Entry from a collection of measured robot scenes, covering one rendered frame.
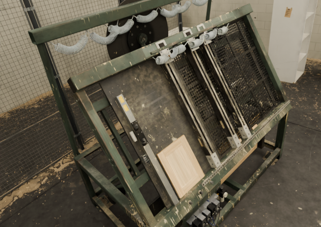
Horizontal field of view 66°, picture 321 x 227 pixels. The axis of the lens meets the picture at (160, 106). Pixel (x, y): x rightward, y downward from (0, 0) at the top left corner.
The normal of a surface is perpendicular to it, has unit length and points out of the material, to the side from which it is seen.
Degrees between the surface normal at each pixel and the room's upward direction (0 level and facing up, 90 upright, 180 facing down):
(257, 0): 90
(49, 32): 90
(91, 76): 59
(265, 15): 90
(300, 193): 0
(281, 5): 90
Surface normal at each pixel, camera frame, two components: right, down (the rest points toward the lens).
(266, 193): -0.12, -0.84
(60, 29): 0.68, 0.31
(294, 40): -0.66, 0.46
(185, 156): 0.52, -0.17
